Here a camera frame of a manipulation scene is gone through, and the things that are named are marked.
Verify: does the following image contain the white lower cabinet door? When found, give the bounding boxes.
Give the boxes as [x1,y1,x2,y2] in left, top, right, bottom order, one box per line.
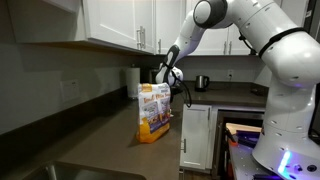
[179,103,213,171]

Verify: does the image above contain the orange handled tool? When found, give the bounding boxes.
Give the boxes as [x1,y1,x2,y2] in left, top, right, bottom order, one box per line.
[225,127,240,147]

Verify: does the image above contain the purple blue tool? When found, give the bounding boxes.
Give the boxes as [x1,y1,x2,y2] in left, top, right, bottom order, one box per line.
[235,130,261,148]

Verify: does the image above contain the steel electric kettle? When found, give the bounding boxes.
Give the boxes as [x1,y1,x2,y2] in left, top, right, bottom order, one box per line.
[194,75,211,93]

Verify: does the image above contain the white wall switch plate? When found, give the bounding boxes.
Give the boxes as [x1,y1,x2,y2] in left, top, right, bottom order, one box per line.
[59,79,81,103]

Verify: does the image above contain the steel kitchen sink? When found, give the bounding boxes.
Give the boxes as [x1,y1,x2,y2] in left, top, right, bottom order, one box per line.
[23,161,148,180]

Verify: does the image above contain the white paper towel roll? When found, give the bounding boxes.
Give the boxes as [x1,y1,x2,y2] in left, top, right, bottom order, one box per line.
[125,66,141,99]

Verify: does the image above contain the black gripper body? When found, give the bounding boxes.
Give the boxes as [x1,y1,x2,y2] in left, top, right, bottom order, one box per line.
[169,84,184,103]

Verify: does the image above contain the big orange white snack pack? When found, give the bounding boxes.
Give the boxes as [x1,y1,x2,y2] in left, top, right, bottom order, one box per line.
[135,82,172,144]

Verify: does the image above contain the wooden board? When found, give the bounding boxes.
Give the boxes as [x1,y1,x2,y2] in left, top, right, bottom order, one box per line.
[225,122,263,136]

